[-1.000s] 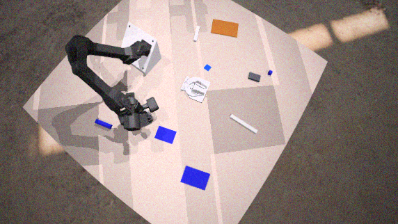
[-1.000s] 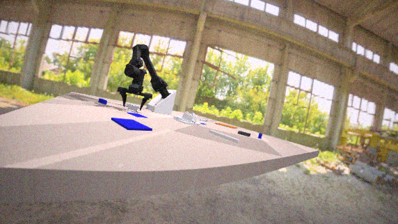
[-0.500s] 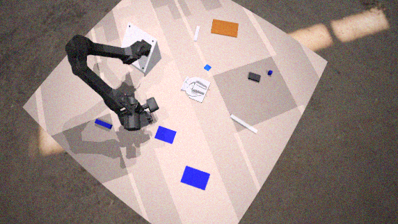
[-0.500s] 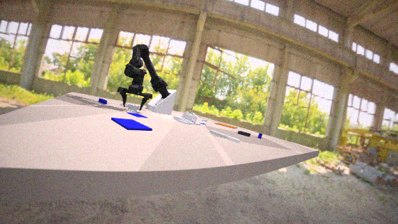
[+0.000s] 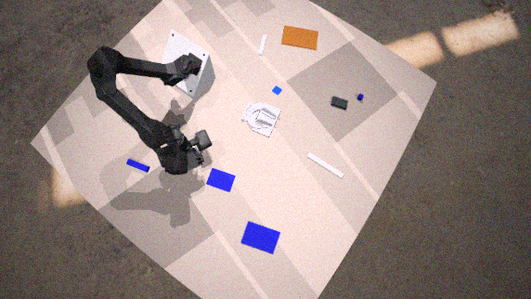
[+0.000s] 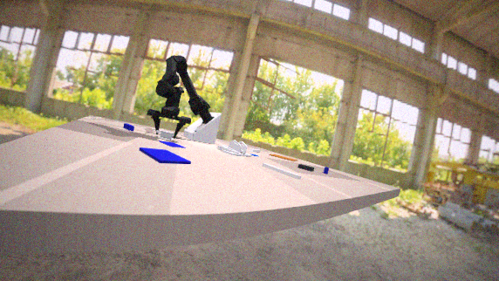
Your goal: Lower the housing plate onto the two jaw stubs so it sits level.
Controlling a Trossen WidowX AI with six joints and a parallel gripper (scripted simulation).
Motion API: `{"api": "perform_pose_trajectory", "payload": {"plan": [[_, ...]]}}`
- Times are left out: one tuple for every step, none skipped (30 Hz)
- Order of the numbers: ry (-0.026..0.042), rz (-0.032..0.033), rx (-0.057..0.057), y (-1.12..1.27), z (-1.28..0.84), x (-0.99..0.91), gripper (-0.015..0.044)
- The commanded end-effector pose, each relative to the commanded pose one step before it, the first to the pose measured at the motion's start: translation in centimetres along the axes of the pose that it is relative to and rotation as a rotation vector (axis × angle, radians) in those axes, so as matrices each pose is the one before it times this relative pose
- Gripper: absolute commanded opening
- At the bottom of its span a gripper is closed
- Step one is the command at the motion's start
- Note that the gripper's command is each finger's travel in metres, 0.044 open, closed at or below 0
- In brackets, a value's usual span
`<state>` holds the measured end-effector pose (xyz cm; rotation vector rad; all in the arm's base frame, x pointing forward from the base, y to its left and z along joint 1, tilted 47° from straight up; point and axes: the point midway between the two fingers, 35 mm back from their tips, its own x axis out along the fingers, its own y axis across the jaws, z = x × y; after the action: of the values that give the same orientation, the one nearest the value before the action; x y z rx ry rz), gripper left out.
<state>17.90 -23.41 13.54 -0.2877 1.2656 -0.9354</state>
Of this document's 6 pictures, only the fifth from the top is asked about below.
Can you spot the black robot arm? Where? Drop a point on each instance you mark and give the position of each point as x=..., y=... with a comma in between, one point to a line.
x=106, y=62

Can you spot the blue rectangular bar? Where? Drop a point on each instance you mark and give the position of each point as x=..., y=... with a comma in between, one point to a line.
x=138, y=165

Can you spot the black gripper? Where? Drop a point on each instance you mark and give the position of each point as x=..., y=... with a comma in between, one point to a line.
x=201, y=139

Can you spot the orange flat rectangular plate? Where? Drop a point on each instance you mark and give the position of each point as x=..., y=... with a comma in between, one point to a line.
x=293, y=36

